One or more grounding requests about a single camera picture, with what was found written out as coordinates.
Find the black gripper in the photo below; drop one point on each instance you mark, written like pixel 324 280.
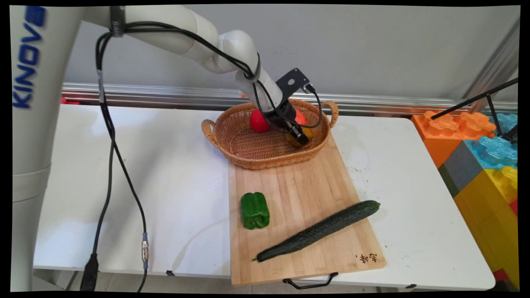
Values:
pixel 280 116

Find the yellow round fruit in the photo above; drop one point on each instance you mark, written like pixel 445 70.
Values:
pixel 308 133

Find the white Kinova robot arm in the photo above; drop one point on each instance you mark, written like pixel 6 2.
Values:
pixel 45 124

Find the orange round fruit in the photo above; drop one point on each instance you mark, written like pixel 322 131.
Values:
pixel 300 118

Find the red tomato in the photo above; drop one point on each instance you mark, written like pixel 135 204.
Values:
pixel 258 121

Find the woven wicker basket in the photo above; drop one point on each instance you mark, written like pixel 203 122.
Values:
pixel 256 145

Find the wooden cutting board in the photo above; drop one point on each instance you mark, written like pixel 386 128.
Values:
pixel 298 198

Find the green bell pepper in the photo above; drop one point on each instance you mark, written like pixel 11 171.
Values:
pixel 254 210

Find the dark green cucumber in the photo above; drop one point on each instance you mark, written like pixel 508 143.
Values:
pixel 319 230

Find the orange giant building block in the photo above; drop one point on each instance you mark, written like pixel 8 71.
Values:
pixel 449 132

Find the grey giant building block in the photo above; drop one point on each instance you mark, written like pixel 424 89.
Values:
pixel 461 169

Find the black tripod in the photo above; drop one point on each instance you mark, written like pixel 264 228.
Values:
pixel 488 103

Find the blue giant building block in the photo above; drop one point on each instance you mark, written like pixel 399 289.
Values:
pixel 495 153
pixel 507 122

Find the yellow giant building block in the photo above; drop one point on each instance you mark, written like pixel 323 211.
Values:
pixel 492 215

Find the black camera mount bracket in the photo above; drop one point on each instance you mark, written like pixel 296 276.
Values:
pixel 294 80

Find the aluminium rail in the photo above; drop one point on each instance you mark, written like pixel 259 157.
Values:
pixel 165 96

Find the aluminium frame post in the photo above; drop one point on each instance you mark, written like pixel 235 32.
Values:
pixel 495 66

